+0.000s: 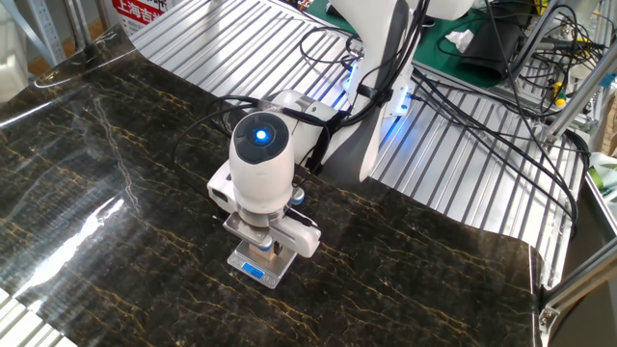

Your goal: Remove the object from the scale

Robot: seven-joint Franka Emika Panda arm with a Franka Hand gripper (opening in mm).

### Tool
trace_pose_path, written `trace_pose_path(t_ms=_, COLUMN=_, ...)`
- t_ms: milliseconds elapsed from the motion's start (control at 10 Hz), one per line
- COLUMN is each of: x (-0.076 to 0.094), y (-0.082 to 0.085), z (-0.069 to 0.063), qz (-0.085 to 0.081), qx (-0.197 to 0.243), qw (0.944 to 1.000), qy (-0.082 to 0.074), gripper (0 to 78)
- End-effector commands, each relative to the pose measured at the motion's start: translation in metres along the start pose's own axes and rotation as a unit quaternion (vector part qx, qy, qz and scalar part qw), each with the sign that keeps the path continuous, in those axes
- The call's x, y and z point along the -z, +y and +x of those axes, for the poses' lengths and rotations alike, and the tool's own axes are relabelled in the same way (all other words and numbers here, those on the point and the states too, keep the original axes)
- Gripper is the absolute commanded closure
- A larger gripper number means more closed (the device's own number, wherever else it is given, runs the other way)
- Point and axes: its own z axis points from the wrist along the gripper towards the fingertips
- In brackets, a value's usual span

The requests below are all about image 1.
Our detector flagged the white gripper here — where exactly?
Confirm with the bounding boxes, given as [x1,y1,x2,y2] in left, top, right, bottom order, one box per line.
[206,161,323,259]

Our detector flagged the silver digital pocket scale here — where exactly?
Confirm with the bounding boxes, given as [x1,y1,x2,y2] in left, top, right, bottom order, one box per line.
[227,238,299,290]

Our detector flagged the black marble pattern mat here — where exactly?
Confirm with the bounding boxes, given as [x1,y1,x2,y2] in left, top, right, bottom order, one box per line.
[0,23,544,347]

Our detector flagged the green cutting mat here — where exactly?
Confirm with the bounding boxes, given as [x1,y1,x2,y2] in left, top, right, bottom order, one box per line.
[304,0,546,91]

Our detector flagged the red white printed sign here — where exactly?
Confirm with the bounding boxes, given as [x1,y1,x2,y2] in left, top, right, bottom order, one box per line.
[111,0,170,38]

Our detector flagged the crumpled white paper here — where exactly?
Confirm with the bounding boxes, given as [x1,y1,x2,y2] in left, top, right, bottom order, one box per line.
[443,28,476,54]

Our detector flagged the black pouch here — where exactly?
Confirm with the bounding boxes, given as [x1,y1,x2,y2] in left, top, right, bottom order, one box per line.
[456,18,526,83]

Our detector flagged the grey metal pole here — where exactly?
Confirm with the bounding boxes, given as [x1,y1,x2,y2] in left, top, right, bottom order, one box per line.
[62,0,95,54]

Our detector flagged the white box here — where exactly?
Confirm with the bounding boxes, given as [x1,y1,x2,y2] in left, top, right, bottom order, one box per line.
[0,4,30,102]

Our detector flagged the grey slotted shelf upright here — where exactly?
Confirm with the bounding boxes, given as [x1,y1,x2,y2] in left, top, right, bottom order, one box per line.
[26,0,67,67]

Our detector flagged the green white bag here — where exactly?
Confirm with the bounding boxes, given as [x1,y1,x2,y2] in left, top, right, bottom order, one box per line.
[587,151,617,203]

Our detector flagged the thick black table cable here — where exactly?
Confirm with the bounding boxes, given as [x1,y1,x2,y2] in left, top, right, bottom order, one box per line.
[412,67,579,237]

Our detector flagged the thin black cable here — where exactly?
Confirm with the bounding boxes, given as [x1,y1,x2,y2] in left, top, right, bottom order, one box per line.
[474,0,579,227]

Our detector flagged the aluminium frame profile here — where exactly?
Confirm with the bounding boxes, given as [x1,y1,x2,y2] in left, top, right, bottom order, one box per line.
[537,235,617,338]

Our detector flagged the yellow handled screwdriver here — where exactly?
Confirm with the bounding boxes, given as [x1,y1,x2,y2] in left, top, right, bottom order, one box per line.
[549,79,568,108]

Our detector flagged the aluminium frame post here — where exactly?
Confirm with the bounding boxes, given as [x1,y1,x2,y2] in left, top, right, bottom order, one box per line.
[503,0,587,95]
[537,45,617,155]

